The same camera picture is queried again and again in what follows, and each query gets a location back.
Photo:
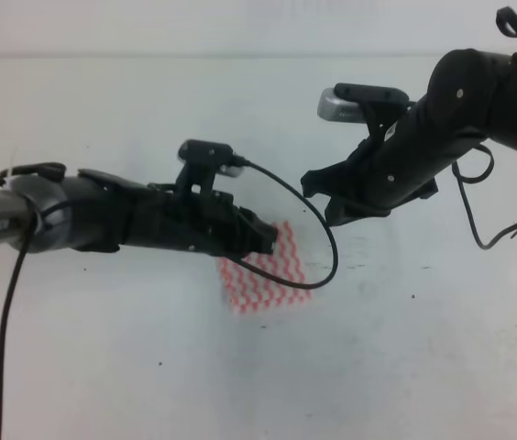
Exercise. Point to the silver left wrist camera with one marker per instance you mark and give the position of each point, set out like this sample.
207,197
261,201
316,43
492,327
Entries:
202,161

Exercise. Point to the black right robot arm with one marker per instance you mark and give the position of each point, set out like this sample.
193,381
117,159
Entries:
471,97

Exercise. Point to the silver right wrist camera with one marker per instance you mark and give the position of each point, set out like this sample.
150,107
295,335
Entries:
374,106

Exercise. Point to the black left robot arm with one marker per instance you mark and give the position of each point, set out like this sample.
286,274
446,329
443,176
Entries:
94,211

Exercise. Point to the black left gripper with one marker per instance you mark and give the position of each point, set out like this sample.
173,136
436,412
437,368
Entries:
214,225

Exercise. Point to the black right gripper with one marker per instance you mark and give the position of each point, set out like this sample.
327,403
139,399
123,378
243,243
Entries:
399,169

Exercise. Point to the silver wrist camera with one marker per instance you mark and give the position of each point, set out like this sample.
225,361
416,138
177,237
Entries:
202,161
374,106

